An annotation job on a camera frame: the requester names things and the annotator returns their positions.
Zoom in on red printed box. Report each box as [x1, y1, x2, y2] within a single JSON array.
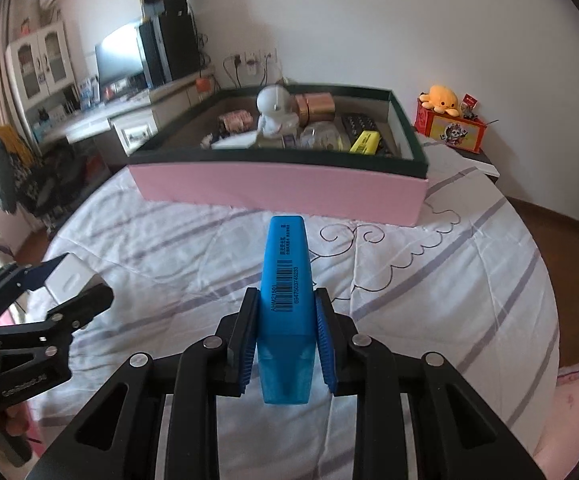
[[414, 100, 491, 155]]

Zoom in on yellow garment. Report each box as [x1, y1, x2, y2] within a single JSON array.
[[0, 125, 36, 166]]

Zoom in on black computer monitor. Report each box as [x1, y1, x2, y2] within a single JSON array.
[[94, 22, 146, 86]]

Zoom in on blue highlighter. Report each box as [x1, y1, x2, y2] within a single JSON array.
[[254, 215, 317, 406]]

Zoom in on white glass-door cabinet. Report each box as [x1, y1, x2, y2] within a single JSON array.
[[4, 21, 78, 127]]

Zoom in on pink box with black rim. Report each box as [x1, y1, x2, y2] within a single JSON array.
[[127, 84, 429, 228]]

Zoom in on yellow octopus plush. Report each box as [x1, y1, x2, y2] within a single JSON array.
[[418, 85, 463, 114]]

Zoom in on white drawer cabinet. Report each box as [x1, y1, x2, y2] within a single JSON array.
[[110, 105, 161, 156]]

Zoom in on black office chair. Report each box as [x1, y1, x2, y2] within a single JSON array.
[[0, 125, 116, 234]]

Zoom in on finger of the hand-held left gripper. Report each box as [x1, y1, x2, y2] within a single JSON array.
[[0, 282, 115, 357], [0, 252, 73, 328]]

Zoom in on pink block toy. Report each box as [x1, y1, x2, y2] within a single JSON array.
[[218, 110, 254, 135]]

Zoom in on copper metal cup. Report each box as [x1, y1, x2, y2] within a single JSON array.
[[296, 93, 338, 124]]

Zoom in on yellow highlighter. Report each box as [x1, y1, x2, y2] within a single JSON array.
[[349, 130, 383, 155]]

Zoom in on white plastic box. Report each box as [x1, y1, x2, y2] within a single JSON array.
[[44, 254, 104, 311]]

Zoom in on black remote control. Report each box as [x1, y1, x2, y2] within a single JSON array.
[[341, 114, 395, 155]]

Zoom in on black power cable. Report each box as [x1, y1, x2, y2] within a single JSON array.
[[222, 55, 270, 88]]

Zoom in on grey patterned jacket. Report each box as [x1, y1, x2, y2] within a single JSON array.
[[0, 136, 46, 214]]

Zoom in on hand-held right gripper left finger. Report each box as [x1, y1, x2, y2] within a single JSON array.
[[52, 287, 260, 480]]

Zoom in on black white low cabinet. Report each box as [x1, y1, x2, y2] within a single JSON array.
[[414, 132, 501, 184]]

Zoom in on bottle with orange cap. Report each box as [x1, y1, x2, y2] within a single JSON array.
[[194, 76, 216, 106]]

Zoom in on white astronaut figurine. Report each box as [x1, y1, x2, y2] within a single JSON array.
[[256, 85, 299, 139]]

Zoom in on person's left hand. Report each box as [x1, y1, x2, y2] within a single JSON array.
[[0, 402, 36, 437]]

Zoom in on white wall outlets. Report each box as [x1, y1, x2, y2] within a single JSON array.
[[224, 47, 278, 74]]

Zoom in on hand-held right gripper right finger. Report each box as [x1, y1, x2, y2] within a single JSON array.
[[313, 287, 547, 480]]

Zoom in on white desk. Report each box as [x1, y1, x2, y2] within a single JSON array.
[[34, 65, 216, 157]]

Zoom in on black computer tower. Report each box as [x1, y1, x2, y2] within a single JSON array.
[[138, 12, 202, 86]]

